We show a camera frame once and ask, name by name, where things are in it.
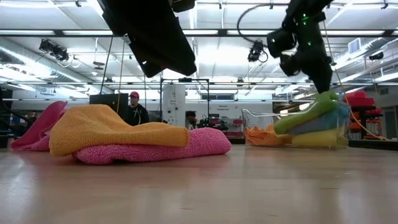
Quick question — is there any white ceiling vent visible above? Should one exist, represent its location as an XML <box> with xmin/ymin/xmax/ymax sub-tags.
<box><xmin>348</xmin><ymin>37</ymin><xmax>362</xmax><ymax>55</ymax></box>

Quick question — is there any black right camera cable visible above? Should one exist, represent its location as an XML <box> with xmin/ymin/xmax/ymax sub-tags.
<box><xmin>236</xmin><ymin>3</ymin><xmax>292</xmax><ymax>44</ymax></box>

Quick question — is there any orange microfiber towel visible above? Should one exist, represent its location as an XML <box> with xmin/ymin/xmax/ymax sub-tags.
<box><xmin>49</xmin><ymin>104</ymin><xmax>190</xmax><ymax>158</ymax></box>
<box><xmin>244</xmin><ymin>124</ymin><xmax>293</xmax><ymax>147</ymax></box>

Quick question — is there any blue microfiber towel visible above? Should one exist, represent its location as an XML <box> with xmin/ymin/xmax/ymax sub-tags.
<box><xmin>287</xmin><ymin>107</ymin><xmax>351</xmax><ymax>136</ymax></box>

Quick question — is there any black hanging camera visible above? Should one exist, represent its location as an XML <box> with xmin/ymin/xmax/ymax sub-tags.
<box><xmin>247</xmin><ymin>39</ymin><xmax>269</xmax><ymax>63</ymax></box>

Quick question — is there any pink microfiber towel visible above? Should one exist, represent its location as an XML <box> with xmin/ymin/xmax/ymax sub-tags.
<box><xmin>73</xmin><ymin>126</ymin><xmax>233</xmax><ymax>166</ymax></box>
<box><xmin>10</xmin><ymin>100</ymin><xmax>68</xmax><ymax>152</ymax></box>

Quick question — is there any black camera cluster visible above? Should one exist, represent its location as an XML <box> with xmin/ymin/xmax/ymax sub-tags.
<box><xmin>38</xmin><ymin>39</ymin><xmax>70</xmax><ymax>62</ymax></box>

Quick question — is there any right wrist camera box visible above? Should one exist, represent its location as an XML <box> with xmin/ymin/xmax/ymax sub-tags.
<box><xmin>266</xmin><ymin>28</ymin><xmax>297</xmax><ymax>58</ymax></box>

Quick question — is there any white labelled cabinet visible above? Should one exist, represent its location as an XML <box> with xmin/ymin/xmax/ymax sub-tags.
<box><xmin>210</xmin><ymin>101</ymin><xmax>274</xmax><ymax>128</ymax></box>

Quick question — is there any yellow microfiber towel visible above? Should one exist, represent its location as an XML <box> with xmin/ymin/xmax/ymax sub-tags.
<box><xmin>290</xmin><ymin>127</ymin><xmax>349</xmax><ymax>149</ymax></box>

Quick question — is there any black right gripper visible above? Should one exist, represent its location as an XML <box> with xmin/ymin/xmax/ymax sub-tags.
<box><xmin>279</xmin><ymin>29</ymin><xmax>334</xmax><ymax>94</ymax></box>

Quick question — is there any black monitor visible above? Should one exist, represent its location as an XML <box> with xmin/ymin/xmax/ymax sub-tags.
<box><xmin>89</xmin><ymin>93</ymin><xmax>129</xmax><ymax>121</ymax></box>

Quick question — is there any clear plastic bin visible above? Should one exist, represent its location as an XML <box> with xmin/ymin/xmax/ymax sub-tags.
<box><xmin>241</xmin><ymin>99</ymin><xmax>352</xmax><ymax>150</ymax></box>

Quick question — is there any black tabletop robot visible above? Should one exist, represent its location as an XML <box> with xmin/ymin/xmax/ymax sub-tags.
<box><xmin>198</xmin><ymin>115</ymin><xmax>229</xmax><ymax>131</ymax></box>

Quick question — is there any green microfiber towel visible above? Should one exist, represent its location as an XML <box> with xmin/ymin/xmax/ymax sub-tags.
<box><xmin>273</xmin><ymin>90</ymin><xmax>340</xmax><ymax>135</ymax></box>

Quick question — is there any black hanging cable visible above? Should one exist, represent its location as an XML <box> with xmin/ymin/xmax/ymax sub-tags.
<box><xmin>98</xmin><ymin>35</ymin><xmax>114</xmax><ymax>95</ymax></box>

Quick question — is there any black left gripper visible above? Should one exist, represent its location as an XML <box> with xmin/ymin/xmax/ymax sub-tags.
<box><xmin>98</xmin><ymin>0</ymin><xmax>198</xmax><ymax>79</ymax></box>

